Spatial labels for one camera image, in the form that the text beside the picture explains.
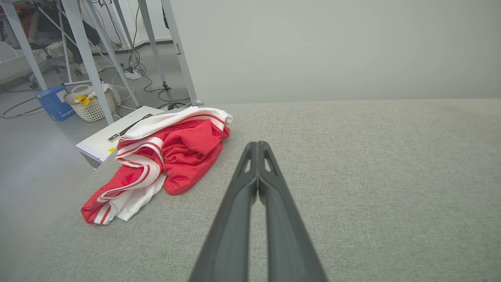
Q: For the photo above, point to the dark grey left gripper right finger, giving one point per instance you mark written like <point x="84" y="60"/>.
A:
<point x="285" y="243"/>

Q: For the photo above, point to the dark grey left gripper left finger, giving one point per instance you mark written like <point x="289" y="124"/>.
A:
<point x="231" y="235"/>

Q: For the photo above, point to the red and white shorts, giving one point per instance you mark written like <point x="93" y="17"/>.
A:
<point x="188" y="156"/>

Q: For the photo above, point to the grey fabric sofa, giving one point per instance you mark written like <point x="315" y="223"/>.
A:
<point x="372" y="176"/>

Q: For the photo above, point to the white plastic container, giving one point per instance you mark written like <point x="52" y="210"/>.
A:
<point x="113" y="94"/>

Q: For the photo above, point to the white perforated laundry basket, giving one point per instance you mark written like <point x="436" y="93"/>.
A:
<point x="92" y="111"/>

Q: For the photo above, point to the small white power strip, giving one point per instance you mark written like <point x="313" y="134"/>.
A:
<point x="133" y="74"/>

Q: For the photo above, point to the white metal table leg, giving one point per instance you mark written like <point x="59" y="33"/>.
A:
<point x="23" y="47"/>
<point x="84" y="51"/>
<point x="111" y="55"/>
<point x="150" y="39"/>
<point x="178" y="47"/>

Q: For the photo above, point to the yellow item in basket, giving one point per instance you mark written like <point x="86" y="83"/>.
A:
<point x="83" y="100"/>

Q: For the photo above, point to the blue cardboard box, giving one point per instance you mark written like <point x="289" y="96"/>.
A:
<point x="54" y="103"/>

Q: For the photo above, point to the black office chair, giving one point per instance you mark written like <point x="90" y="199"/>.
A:
<point x="47" y="27"/>

